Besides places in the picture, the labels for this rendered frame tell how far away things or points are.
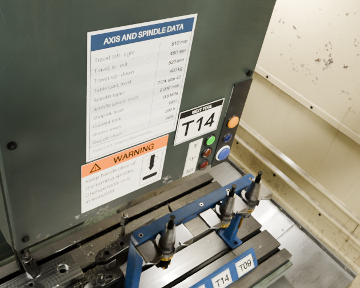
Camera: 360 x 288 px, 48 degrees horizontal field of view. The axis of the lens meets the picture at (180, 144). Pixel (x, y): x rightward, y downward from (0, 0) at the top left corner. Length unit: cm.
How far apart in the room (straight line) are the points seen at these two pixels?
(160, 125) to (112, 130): 9
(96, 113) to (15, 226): 20
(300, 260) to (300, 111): 60
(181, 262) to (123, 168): 88
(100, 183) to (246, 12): 34
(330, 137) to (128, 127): 106
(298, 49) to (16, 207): 117
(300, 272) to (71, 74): 141
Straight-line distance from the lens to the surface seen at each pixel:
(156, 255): 111
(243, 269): 150
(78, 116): 54
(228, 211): 122
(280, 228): 180
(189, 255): 151
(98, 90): 53
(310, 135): 160
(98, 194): 66
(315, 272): 175
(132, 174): 68
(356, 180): 156
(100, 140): 58
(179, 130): 68
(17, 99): 49
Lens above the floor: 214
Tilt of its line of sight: 40 degrees down
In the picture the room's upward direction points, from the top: 12 degrees clockwise
